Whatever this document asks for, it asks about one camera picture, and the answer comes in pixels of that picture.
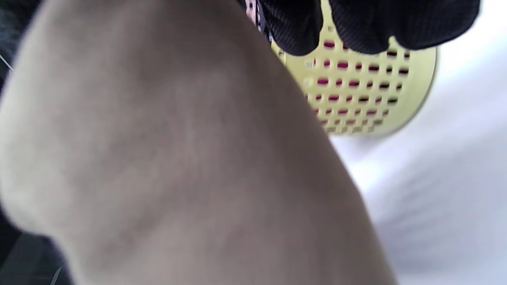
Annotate magenta shorts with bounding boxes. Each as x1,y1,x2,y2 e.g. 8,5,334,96
305,40,410,127

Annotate person's right hand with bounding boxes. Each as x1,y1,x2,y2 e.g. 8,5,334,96
238,0,480,56

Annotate brown shorts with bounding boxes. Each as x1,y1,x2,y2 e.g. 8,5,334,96
0,0,396,285

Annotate yellow perforated plastic basket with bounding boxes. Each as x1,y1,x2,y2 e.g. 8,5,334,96
271,0,438,137

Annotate person's left hand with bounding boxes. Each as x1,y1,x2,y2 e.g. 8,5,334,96
0,214,76,285

